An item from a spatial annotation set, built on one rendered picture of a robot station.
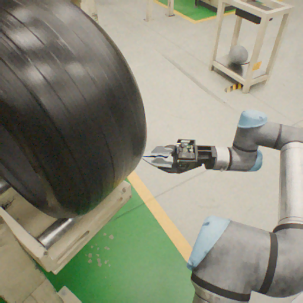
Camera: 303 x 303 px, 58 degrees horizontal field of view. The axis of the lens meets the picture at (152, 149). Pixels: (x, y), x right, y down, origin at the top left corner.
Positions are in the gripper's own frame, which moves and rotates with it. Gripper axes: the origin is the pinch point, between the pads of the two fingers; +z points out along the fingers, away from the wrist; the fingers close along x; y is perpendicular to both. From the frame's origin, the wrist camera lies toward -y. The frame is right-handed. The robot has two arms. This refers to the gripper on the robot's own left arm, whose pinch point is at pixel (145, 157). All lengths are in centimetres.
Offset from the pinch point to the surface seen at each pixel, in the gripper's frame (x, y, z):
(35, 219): 14.4, -24.3, 35.3
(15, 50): -2.7, 37.9, 27.4
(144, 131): 0.3, 17.4, 2.5
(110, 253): 19, -105, 9
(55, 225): 19.1, -8.5, 25.4
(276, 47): -170, -106, -143
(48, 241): 23.4, -7.9, 26.8
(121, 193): 6.5, -16.7, 6.4
